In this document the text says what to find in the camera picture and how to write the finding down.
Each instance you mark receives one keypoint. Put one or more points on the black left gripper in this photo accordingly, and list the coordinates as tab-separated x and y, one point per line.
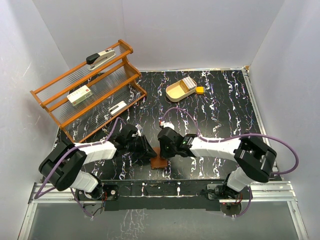
148	152

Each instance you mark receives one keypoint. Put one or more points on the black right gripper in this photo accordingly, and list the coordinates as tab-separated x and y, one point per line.
165	155

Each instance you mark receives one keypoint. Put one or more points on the brown leather card holder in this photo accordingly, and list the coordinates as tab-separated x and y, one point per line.
158	162

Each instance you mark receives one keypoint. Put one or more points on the beige oval tray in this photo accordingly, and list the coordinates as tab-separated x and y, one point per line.
176	93

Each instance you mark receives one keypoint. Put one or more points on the stack of credit cards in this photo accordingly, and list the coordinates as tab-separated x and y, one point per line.
188	84

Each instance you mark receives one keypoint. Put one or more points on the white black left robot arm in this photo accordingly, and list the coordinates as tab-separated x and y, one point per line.
63	166

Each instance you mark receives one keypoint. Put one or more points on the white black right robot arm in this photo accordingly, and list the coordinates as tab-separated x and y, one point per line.
255	158

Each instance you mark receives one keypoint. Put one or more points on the small white stapler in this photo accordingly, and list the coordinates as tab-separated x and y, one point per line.
114	110

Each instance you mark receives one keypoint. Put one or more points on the yellow tape measure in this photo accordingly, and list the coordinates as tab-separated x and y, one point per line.
200	90

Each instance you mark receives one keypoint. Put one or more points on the orange wooden shelf rack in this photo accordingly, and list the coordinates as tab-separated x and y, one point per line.
110	83

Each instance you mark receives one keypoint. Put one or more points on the white red staples box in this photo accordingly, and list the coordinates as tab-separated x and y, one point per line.
79	95

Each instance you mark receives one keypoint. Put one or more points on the black white stapler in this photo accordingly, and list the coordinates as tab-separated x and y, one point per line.
97	59

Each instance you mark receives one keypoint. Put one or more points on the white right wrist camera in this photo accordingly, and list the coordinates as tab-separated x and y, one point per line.
165	124

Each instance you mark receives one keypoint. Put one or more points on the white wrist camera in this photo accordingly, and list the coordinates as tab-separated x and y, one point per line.
165	124
139	129

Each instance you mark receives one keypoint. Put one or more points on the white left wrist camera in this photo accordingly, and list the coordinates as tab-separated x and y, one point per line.
139	129

